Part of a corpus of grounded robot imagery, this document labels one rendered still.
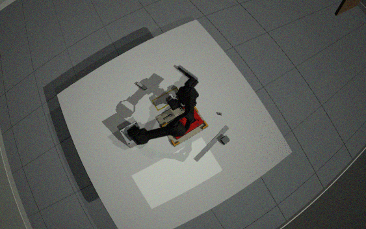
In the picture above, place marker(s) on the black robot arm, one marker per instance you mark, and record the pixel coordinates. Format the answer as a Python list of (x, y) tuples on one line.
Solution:
[(175, 127)]

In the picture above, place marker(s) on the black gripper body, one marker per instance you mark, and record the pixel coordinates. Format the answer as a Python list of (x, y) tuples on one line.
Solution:
[(174, 104)]

